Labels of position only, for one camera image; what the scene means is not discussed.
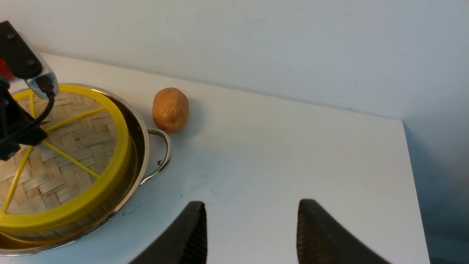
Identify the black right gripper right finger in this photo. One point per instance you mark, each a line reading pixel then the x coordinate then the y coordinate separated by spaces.
pixel 320 239

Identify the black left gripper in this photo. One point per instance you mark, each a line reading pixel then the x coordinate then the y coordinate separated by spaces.
pixel 18 127

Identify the yellow woven bamboo steamer lid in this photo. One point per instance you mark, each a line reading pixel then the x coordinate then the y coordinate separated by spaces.
pixel 74 177

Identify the brown potato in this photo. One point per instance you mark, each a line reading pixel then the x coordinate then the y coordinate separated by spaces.
pixel 170 110

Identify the stainless steel pot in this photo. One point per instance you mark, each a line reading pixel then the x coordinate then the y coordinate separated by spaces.
pixel 151 153

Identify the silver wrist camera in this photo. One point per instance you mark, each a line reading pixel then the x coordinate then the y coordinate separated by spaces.
pixel 25 63

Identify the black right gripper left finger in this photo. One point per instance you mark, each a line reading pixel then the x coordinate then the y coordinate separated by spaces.
pixel 185 241

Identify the red bell pepper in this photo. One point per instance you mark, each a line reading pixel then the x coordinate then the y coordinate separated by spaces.
pixel 5 71

